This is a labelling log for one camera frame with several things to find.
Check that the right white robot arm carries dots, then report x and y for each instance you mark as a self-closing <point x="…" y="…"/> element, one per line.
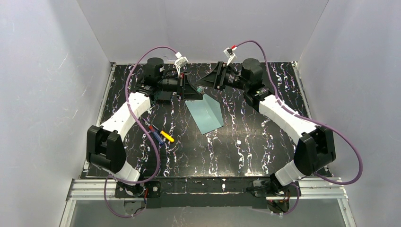
<point x="314" y="144"/>

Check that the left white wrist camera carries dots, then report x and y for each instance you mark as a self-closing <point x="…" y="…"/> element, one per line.
<point x="180" y="62"/>

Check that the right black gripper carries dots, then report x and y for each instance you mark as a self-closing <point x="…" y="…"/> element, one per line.
<point x="222" y="78"/>

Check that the yellow handled screwdriver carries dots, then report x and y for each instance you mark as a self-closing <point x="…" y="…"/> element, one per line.
<point x="167" y="136"/>

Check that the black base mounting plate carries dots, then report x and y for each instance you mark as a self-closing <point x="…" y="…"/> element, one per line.
<point x="254" y="192"/>

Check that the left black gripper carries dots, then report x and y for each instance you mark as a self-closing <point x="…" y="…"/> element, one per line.
<point x="182" y="86"/>

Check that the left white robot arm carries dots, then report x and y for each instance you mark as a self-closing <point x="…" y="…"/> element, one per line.
<point x="105" y="148"/>

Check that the teal paper envelope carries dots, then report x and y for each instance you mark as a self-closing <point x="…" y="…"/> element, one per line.
<point x="206" y="113"/>

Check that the aluminium frame rail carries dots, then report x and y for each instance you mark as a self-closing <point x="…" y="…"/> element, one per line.
<point x="93" y="189"/>

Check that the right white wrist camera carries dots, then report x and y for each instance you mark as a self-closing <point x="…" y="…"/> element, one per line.
<point x="230" y="54"/>

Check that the green white marker pen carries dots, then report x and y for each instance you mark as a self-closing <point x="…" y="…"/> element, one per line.
<point x="200" y="89"/>

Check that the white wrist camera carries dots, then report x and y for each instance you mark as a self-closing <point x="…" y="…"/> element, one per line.
<point x="230" y="54"/>
<point x="180" y="62"/>

